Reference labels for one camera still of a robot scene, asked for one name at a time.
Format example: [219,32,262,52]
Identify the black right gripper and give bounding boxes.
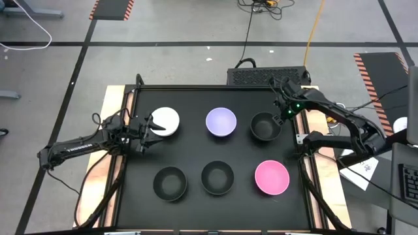
[272,87,307,127]

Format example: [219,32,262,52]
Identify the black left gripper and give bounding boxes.
[128,114,167,155]

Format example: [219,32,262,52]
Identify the black bowl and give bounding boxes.
[201,160,235,196]
[249,111,282,142]
[152,166,188,202]

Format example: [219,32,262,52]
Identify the white bowl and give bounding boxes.
[149,106,180,137]

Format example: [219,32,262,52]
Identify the lavender bowl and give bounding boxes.
[205,107,238,137]

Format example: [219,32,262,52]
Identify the pink bowl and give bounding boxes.
[254,159,291,196]

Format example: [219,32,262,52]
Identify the black computer case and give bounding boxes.
[227,66,312,87]

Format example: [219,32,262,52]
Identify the wooden table board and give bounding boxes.
[73,85,135,228]
[293,85,353,229]

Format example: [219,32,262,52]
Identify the white paper sheet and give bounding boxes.
[339,148,379,192]

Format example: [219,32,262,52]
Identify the black hazard-striped floor mat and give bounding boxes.
[353,52,410,137]
[89,0,135,22]

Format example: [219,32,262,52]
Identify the white round cup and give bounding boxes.
[393,116,409,134]

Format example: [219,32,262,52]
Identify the grey monitor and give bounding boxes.
[406,65,418,146]

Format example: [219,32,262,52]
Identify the black keyboard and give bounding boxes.
[398,163,418,205]

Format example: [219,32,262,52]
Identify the grey desk foot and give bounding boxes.
[0,90,21,100]
[0,0,65,19]

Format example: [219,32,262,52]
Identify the grey desk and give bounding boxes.
[388,142,418,226]

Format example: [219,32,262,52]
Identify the black computer cable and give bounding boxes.
[238,6,258,69]

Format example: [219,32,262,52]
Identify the thin black cable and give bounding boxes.
[338,159,418,210]
[351,85,409,114]

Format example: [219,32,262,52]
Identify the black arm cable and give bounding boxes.
[46,151,112,228]

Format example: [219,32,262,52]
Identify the tangled black cables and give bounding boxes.
[237,0,296,21]

